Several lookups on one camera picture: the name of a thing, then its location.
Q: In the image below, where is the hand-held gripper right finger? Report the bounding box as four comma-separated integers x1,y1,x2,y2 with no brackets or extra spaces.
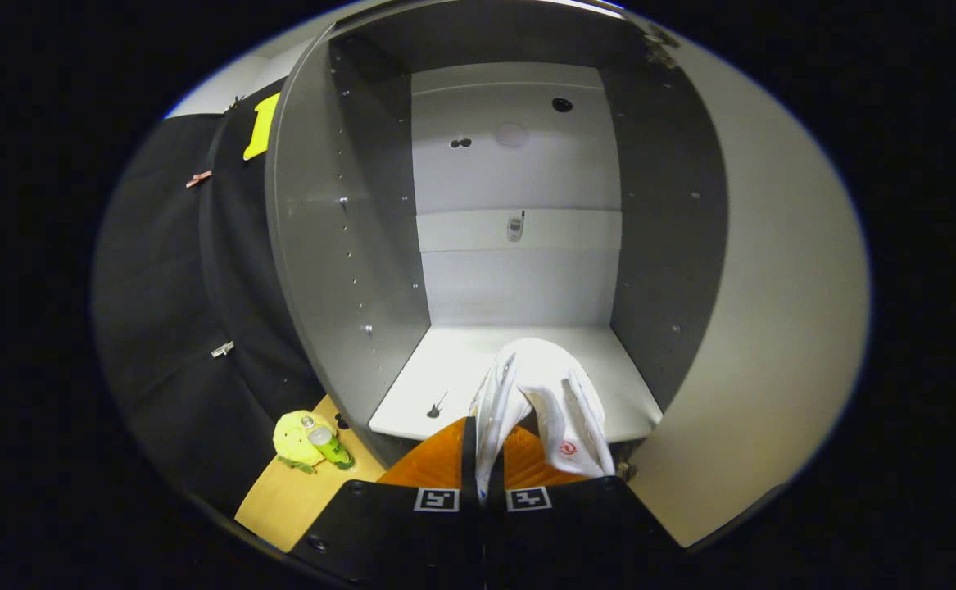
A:
484,426,683,587

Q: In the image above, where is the dark grey shoe cabinet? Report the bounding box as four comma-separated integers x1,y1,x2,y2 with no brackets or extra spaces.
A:
265,0,731,468

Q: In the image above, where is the yellow plush toy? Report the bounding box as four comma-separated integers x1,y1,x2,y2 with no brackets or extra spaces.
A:
273,410,327,474

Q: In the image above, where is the green bottle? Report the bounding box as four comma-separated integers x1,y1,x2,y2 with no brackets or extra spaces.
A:
301,415,356,470

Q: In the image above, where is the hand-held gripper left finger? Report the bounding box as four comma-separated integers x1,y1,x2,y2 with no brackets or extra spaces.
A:
289,416,485,587

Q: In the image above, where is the black backdrop cloth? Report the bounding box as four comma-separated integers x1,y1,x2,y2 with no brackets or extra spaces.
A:
93,78,327,525

